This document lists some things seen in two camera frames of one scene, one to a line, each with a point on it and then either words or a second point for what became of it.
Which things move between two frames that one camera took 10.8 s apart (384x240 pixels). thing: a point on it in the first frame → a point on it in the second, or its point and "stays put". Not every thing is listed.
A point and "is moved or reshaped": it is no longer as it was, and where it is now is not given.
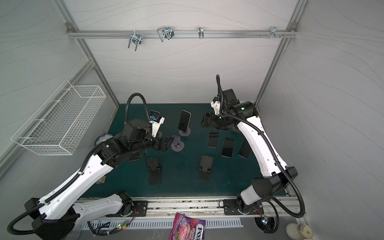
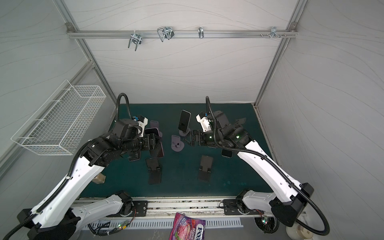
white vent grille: [156, 224] stays put
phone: [156, 113] is moved or reshaped
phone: [184, 120] stays put
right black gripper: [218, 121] → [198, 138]
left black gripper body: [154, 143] stays put
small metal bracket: [201, 33] stays put
